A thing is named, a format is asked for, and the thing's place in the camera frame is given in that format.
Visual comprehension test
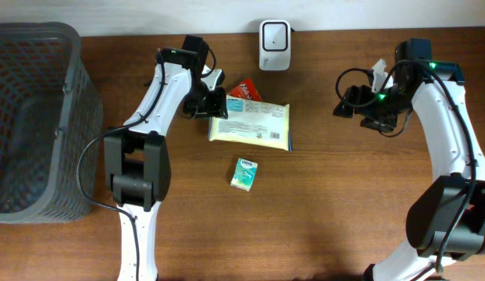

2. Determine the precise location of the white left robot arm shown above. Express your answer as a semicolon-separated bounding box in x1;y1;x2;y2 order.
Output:
103;35;228;280

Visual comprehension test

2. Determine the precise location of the grey plastic basket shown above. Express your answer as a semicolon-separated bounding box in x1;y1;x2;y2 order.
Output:
0;22;103;224

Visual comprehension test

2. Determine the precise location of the green tissue pack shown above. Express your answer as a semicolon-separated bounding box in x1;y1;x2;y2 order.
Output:
230;158;258;192

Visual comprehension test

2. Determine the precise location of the red snack bag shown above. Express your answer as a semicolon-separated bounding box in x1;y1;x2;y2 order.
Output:
229;78;262;101

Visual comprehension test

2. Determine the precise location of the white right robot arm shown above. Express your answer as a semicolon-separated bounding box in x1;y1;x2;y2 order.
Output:
333;38;485;280

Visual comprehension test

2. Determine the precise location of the white barcode scanner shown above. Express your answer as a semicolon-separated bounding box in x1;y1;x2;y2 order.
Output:
259;20;291;71

